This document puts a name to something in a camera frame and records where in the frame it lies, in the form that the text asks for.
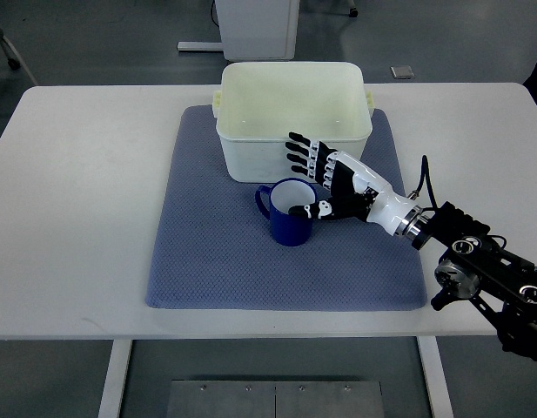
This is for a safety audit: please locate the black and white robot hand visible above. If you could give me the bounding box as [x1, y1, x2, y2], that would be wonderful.
[285, 132, 422, 238]

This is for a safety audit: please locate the blue mug white inside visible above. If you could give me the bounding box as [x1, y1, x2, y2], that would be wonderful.
[255, 178, 317, 246]

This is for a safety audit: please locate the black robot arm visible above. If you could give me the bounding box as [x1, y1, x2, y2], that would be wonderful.
[406, 157, 537, 361]

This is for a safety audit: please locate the white plastic box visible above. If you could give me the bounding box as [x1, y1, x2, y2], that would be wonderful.
[212, 61, 373, 183]

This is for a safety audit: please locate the grey floor outlet plate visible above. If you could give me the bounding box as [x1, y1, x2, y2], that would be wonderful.
[390, 65, 415, 80]

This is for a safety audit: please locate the blue quilted mat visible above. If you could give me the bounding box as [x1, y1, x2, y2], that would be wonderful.
[145, 105, 427, 312]

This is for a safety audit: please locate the black caster wheel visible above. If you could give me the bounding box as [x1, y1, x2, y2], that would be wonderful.
[347, 0, 359, 18]

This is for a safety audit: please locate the white right table leg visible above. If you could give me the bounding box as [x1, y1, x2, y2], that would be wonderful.
[417, 336, 453, 418]

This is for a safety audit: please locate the white table leg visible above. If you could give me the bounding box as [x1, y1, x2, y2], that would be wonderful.
[417, 336, 453, 418]
[97, 340, 132, 418]

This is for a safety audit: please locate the white cabinet with base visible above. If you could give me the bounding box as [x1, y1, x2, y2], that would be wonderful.
[178, 0, 299, 62]

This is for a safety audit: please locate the white left table leg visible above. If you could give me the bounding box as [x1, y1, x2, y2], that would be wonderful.
[97, 340, 132, 418]

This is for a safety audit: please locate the grey office chair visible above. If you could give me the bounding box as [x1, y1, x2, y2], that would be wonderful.
[0, 24, 39, 86]

